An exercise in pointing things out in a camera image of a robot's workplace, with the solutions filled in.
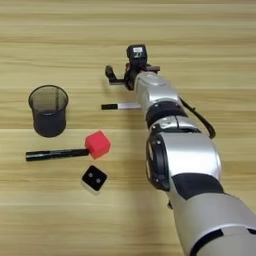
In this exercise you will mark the black mesh pen cup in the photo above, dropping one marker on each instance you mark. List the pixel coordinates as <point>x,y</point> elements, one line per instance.
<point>48,126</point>

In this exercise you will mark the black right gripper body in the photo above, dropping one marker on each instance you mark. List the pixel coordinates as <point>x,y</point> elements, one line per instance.
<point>133,75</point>

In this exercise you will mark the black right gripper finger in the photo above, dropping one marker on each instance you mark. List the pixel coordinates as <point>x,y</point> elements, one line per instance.
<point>153,69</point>
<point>111,78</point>

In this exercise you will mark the white box with black top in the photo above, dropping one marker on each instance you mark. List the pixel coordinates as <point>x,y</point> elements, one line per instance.
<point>95,178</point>

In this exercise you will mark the black box with white label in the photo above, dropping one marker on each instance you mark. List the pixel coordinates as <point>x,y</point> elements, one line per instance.
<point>136,55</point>

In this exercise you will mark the thick black marker pen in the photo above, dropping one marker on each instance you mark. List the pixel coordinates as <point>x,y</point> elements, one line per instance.
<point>53,154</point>

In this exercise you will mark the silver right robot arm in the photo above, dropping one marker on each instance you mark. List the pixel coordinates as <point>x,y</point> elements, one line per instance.
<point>186,160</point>

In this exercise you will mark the red cube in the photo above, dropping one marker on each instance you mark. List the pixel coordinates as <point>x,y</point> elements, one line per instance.
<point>97,145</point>

